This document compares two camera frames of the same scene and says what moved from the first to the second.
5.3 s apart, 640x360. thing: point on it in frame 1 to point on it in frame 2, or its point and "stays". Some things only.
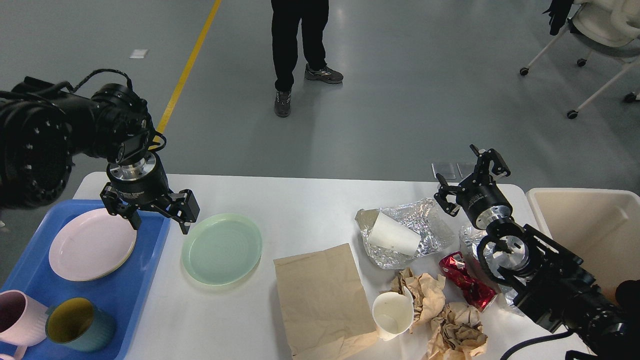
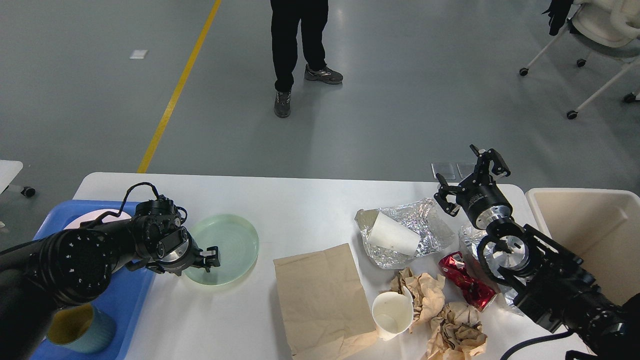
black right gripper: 479,194 stays
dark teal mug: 78,323 stays
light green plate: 221,249 stays
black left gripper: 140,182 to 176,252
